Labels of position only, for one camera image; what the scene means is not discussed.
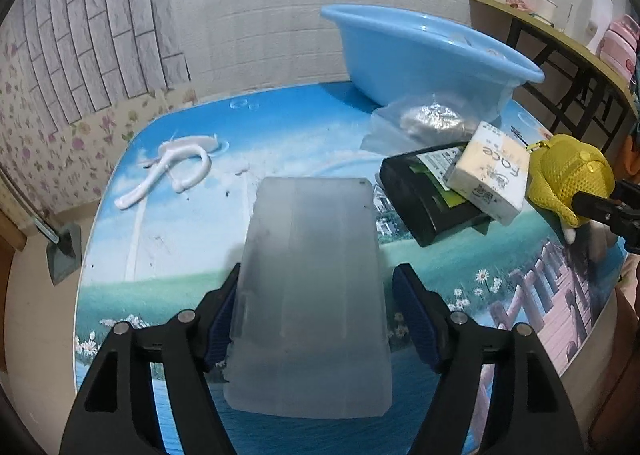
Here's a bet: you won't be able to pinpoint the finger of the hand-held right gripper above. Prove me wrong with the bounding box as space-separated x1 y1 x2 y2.
611 178 640 202
571 190 627 232

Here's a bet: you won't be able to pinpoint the white cup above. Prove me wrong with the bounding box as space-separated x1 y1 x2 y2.
530 0 558 26

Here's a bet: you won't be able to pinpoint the orange plastic object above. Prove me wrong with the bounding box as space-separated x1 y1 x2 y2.
622 132 640 170

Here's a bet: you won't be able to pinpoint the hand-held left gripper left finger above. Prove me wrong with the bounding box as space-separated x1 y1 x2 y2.
60 262 241 455

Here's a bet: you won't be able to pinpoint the yellow mesh toy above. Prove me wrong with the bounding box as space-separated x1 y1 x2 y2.
527 133 616 242

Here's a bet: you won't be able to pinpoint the blue plastic basin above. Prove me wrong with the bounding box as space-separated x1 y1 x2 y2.
320 4 545 122

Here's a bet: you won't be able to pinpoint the white kettle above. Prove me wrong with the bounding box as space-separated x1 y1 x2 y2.
575 0 615 53

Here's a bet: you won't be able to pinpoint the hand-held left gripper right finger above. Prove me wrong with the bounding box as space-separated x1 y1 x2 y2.
391 262 586 455

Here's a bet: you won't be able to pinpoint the white plastic hanger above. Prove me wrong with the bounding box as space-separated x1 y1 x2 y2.
114 134 221 209

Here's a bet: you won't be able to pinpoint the cream tissue pack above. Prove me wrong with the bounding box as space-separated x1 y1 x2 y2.
445 121 531 226

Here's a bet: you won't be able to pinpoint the frosted plastic storage box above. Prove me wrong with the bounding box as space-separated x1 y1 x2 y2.
222 176 393 420

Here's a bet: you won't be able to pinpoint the grey dustpan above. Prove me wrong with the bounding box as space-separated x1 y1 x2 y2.
30 215 82 286

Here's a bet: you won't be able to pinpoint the pink water bottle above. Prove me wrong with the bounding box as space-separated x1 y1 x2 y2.
600 17 640 80

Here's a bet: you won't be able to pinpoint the clear bag with silver item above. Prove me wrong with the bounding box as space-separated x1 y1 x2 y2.
361 94 481 153

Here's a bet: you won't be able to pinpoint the brown cloth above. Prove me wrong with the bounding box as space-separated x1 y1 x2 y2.
590 280 640 451

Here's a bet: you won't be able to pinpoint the wooden side table black legs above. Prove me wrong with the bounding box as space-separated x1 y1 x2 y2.
468 0 640 166

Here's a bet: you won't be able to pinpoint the black box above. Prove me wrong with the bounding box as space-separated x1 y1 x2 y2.
378 142 493 248

